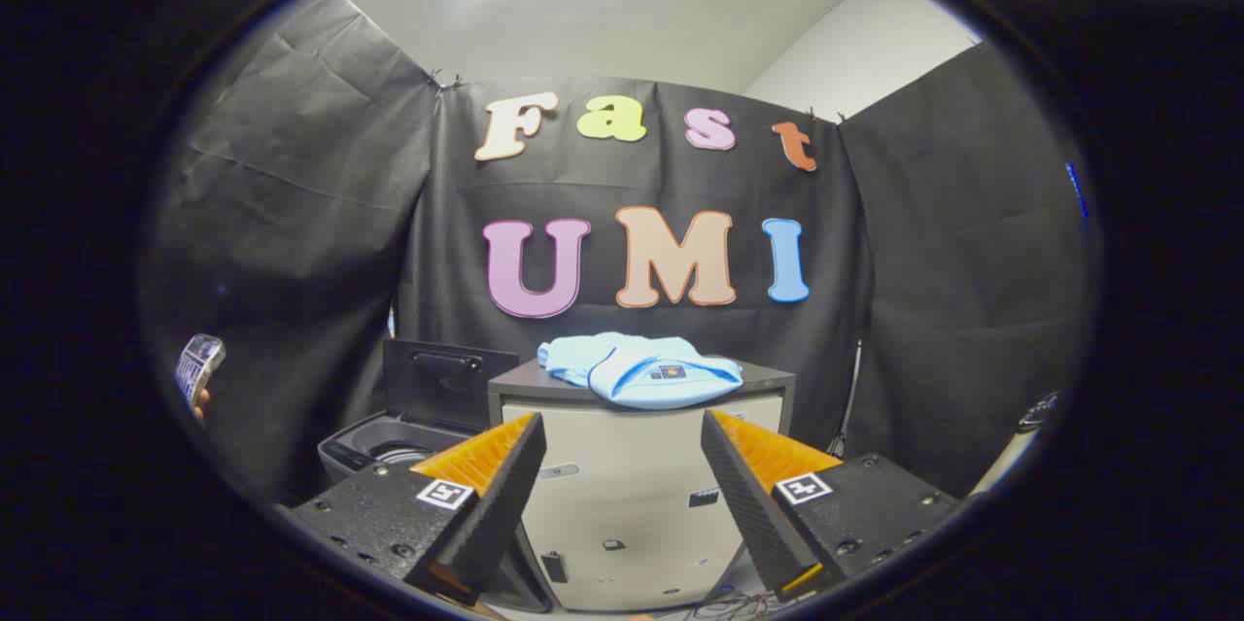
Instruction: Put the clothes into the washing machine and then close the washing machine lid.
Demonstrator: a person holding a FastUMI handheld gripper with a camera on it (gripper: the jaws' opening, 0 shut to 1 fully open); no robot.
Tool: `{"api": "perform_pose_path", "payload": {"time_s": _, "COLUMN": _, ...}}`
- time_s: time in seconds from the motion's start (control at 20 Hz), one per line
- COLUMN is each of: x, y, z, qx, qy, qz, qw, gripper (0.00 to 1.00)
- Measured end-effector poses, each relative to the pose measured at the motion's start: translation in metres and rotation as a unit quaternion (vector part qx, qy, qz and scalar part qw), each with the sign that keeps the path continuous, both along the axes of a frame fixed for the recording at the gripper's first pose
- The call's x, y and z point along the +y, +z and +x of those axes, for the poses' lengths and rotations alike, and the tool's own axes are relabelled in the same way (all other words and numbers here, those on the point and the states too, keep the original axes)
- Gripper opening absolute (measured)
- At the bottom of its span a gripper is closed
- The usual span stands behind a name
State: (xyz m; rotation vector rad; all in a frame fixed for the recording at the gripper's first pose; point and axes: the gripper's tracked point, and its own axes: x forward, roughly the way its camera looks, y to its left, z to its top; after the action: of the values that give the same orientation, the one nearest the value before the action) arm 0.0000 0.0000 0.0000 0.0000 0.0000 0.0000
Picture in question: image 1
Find light blue shirt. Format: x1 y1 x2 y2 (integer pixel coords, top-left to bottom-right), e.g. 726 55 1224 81
537 331 745 410

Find white pole with dark grip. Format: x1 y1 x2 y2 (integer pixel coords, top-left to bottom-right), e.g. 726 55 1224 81
972 391 1060 496

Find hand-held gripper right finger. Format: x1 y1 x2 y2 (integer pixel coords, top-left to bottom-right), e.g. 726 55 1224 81
700 409 963 603

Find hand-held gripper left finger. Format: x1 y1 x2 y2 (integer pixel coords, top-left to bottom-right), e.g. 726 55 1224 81
277 412 547 607

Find grey washing machine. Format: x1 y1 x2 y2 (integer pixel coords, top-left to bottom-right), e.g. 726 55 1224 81
318 412 555 614

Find beige cabinet with dark top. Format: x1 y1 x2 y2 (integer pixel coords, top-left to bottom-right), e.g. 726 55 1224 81
486 356 798 614

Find black backdrop cloth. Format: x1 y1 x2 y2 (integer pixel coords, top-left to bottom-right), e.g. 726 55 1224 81
141 0 1094 505

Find tangled floor cables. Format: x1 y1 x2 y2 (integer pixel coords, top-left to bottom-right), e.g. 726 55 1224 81
653 587 783 621

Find smartphone in clear case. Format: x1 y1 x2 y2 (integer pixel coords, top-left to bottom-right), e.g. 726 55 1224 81
175 333 226 408

